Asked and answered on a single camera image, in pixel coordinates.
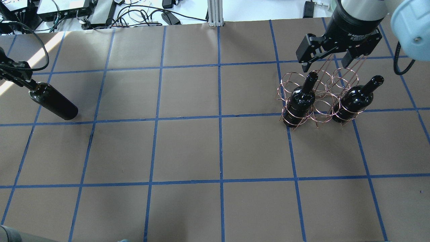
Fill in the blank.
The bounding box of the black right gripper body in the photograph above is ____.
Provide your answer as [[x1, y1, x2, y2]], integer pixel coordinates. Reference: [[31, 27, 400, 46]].
[[295, 7, 383, 64]]

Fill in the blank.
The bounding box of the aluminium frame post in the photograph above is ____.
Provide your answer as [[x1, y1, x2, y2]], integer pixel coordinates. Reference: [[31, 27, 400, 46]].
[[207, 0, 224, 27]]

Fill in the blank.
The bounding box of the dark wine bottle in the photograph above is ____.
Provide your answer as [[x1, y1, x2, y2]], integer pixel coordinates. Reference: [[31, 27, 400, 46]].
[[284, 71, 318, 128], [29, 82, 79, 120]]

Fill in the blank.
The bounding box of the copper wire wine basket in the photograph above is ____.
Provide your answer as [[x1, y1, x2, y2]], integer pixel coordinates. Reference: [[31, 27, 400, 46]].
[[276, 54, 367, 130]]

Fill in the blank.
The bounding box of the black power adapter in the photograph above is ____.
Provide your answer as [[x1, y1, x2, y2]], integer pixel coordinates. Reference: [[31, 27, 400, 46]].
[[161, 12, 181, 26]]

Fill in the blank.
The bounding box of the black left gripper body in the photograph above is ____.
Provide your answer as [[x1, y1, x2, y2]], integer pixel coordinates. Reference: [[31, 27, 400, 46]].
[[0, 47, 23, 78]]

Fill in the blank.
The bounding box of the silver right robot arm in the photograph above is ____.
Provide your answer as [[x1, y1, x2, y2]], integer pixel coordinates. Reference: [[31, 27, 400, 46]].
[[295, 0, 430, 72]]

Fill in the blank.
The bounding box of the dark wine bottle in basket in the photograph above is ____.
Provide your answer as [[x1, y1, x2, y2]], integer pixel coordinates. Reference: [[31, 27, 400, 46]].
[[284, 71, 318, 128]]

